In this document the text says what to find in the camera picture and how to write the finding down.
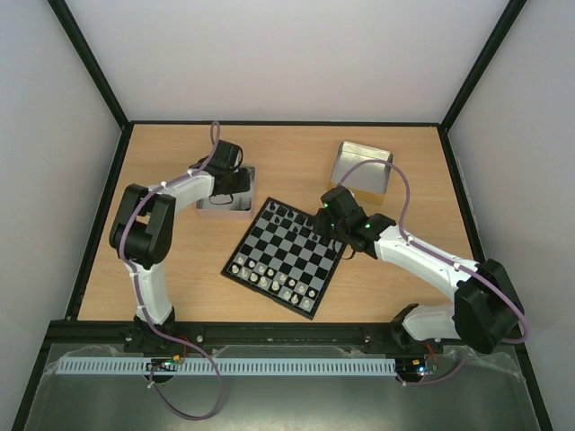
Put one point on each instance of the light blue cable duct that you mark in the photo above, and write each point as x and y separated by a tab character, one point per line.
227	366

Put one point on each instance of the empty gold silver tin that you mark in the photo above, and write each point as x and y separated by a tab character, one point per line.
369	182

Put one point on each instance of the silver tin with pieces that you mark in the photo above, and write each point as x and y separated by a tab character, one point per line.
237	206

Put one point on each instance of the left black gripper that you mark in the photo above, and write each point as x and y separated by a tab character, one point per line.
244	185

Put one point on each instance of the black frame rail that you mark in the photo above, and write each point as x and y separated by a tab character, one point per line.
372	338

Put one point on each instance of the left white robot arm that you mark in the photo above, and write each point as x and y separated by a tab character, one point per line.
142	230

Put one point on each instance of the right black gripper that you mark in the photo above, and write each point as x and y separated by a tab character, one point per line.
322	223

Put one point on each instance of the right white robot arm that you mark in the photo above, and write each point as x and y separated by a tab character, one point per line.
484	307

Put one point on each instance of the black silver chess board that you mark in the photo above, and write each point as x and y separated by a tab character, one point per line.
310	263

